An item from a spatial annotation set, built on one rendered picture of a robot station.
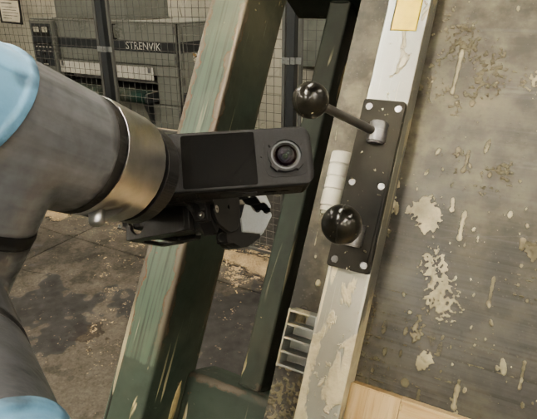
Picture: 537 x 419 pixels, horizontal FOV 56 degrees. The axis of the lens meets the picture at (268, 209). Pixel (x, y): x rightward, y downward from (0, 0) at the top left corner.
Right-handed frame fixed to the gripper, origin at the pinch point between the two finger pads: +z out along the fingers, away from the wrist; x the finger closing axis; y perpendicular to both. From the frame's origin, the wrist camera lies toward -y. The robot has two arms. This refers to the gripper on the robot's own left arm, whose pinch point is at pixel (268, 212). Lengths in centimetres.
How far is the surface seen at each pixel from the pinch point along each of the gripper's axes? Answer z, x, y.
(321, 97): -1.7, -10.1, -7.4
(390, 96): 9.5, -13.3, -12.7
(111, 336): 170, 11, 165
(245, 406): 16.9, 21.8, 12.8
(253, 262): 257, -29, 120
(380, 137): 7.6, -8.0, -11.2
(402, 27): 9.5, -21.5, -15.4
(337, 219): -3.7, 2.7, -8.1
